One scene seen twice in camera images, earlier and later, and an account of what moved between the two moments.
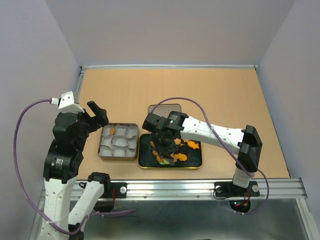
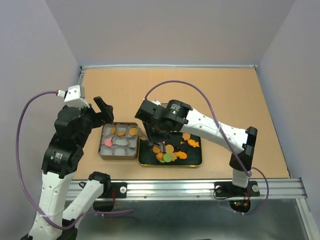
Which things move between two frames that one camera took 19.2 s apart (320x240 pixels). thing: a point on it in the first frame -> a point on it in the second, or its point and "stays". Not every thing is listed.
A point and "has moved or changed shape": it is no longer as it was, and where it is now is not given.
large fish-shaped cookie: (192, 144) stays
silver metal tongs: (167, 156) has moved or changed shape
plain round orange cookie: (112, 131) stays
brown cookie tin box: (119, 141) stays
